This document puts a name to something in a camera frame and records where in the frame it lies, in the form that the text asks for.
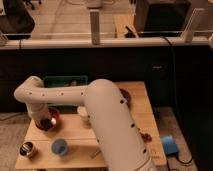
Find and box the wooden table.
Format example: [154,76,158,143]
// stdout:
[15,82,168,171]

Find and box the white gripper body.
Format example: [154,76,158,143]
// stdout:
[32,106,51,125]

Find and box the black handled brush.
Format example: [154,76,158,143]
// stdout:
[68,80,77,86]

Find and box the black eraser block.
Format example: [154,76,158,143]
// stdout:
[41,120,53,130]

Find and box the red bowl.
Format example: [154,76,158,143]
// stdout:
[36,108,60,131]

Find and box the blue box on floor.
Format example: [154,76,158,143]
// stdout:
[161,135,179,155]

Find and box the bunch of dark grapes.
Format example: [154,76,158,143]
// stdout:
[139,131,152,143]

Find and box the black office chair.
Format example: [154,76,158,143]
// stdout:
[0,0,35,40]

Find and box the green plastic tray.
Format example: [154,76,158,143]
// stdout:
[43,75,88,114]

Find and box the white cup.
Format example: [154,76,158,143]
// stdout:
[77,106,89,121]

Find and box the small metal tin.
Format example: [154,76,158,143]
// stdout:
[19,141,37,158]

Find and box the blue plastic cup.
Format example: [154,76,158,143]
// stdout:
[51,139,68,156]

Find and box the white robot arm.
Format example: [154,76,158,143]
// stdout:
[14,76,157,171]

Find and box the purple bowl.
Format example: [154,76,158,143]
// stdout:
[120,89,131,108]

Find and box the grey metal post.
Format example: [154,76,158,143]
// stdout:
[90,10,100,45]

